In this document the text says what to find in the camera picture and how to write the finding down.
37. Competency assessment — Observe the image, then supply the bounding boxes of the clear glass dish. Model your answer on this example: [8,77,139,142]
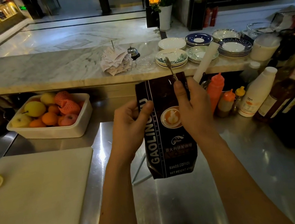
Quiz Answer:
[134,54,157,69]

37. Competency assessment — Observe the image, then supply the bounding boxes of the red fire extinguishers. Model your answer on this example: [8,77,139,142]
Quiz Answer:
[200,6,221,29]

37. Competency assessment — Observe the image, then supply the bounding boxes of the stack of blue striped plates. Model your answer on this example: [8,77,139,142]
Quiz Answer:
[216,34,254,61]

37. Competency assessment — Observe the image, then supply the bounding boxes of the stack of patterned grey plates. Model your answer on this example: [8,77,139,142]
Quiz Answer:
[211,25,242,44]

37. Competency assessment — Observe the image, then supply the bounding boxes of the clear snack container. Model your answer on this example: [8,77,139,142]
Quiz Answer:
[269,9,295,37]

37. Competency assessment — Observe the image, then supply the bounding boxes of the person's right hand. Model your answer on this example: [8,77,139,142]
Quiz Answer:
[172,73,221,148]

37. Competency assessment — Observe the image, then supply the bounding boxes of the person's left forearm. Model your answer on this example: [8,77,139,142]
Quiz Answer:
[76,149,153,224]

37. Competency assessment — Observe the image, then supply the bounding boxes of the small yellow pear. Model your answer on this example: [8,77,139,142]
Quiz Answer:
[39,91,57,107]

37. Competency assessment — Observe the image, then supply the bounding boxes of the white plant pot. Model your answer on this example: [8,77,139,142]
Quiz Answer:
[156,4,177,33]

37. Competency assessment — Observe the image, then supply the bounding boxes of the yellow capped squeeze bottle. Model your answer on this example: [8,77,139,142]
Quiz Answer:
[229,85,249,114]

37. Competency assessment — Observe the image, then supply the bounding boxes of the orange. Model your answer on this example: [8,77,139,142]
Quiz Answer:
[28,118,46,130]
[41,111,60,128]
[47,103,61,116]

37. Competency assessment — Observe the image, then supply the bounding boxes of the white paper roll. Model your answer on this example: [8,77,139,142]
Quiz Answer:
[187,41,226,84]

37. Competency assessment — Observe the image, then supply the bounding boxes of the fruit in red foam net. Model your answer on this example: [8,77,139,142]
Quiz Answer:
[57,97,82,117]
[53,90,73,108]

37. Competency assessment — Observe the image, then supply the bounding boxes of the black floor stand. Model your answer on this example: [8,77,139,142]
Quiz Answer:
[182,0,213,32]

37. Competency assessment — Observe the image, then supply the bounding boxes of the clear bottle with white cap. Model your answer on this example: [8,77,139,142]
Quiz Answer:
[238,60,264,84]

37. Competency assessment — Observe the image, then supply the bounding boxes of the person's left hand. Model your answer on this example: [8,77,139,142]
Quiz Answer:
[104,97,163,165]

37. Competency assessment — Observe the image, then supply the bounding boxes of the stack of leaf print plates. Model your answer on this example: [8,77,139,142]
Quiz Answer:
[154,46,190,71]

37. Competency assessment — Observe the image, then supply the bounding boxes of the small orange capped squeeze bottle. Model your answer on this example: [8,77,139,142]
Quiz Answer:
[213,89,239,119]

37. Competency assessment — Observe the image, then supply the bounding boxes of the clear glass bowl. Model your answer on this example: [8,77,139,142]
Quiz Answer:
[246,19,277,41]

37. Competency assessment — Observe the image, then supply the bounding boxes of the person's right forearm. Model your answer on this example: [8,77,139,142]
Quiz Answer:
[196,121,294,224]

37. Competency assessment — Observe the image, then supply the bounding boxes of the dark brown coffee bag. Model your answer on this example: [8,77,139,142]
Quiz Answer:
[133,71,203,181]

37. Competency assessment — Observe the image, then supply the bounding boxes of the red apple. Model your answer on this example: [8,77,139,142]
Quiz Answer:
[57,112,80,128]

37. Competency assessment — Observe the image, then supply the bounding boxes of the white tub with plastic wrap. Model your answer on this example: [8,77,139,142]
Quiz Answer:
[246,30,286,64]

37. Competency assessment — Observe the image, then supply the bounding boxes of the stack of blue rimmed plates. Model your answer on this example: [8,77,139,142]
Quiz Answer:
[184,30,214,49]

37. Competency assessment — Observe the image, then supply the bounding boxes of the white plastic fruit tub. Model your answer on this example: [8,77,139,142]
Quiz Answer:
[2,87,97,149]

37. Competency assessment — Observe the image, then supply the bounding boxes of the stack of pale green plates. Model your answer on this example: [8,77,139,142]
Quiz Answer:
[186,42,221,66]

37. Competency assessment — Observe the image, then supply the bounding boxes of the white plastic bottle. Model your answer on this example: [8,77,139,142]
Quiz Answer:
[232,65,285,120]

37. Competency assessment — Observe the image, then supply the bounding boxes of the brown syrup bottle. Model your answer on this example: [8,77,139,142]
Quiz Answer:
[245,58,295,124]

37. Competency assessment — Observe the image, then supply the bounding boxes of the metal call bell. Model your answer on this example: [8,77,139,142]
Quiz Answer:
[127,45,141,61]

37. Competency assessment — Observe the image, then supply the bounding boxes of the small metal spoon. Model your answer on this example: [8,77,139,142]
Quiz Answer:
[163,55,179,83]

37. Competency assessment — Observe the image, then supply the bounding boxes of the pile of paper receipts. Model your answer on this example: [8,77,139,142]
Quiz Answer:
[96,37,136,78]

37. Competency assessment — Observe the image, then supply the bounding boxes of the white cutting board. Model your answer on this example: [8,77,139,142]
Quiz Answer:
[0,142,106,224]

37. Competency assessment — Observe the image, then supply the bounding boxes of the pale green apple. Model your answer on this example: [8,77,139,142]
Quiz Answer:
[9,111,34,130]

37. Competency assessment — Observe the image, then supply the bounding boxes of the tall orange squeeze bottle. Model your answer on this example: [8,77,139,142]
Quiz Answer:
[204,72,230,115]

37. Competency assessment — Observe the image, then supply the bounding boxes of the large yellow pear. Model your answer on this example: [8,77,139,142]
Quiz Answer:
[23,99,48,119]

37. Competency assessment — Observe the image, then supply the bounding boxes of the plain white plate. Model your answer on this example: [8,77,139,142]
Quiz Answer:
[157,35,188,53]

